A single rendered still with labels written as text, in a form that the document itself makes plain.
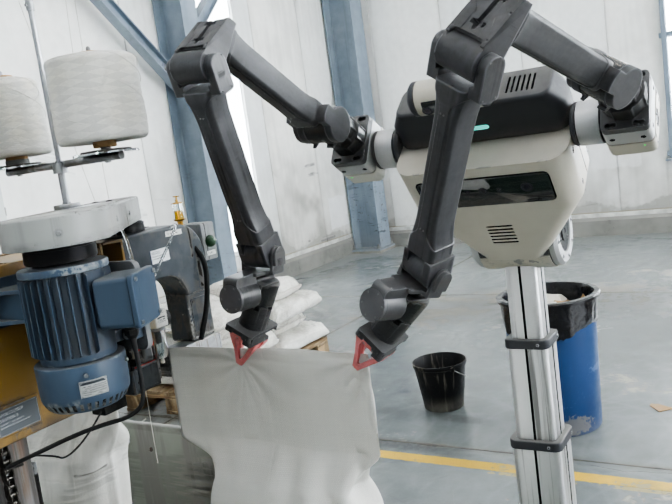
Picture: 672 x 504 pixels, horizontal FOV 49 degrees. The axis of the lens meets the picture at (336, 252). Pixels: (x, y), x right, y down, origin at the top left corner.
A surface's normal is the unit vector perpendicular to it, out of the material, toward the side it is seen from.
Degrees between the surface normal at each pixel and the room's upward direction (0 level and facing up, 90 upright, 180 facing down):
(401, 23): 90
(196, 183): 90
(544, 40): 124
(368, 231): 90
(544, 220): 130
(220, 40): 95
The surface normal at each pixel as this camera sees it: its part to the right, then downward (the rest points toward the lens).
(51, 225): 0.33, 0.10
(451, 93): -0.79, 0.32
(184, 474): -0.51, 0.18
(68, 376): 0.06, 0.17
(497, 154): -0.43, -0.63
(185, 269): 0.85, -0.04
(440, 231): 0.57, 0.47
